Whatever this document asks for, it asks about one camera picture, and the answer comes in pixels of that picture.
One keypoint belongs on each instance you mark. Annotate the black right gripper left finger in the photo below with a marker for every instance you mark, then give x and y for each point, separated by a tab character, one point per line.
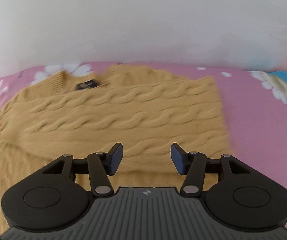
60	193

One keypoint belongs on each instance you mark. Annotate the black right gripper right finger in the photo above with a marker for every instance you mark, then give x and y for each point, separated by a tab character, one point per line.
232	192

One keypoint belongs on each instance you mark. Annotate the mustard cable-knit cardigan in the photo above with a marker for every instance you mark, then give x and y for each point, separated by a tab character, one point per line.
144	109

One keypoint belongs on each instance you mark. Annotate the pink floral bed sheet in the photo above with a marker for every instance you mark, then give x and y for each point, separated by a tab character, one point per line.
254	113

